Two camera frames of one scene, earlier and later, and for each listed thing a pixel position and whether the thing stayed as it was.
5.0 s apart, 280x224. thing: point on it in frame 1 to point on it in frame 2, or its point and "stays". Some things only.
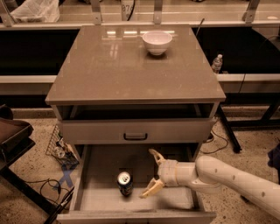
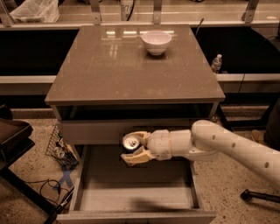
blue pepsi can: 124,183 to 130,144
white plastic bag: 37,11 stays
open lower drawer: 109,179 stays
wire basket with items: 59,150 stays
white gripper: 167,171 to 158,144
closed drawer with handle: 137,131 stays
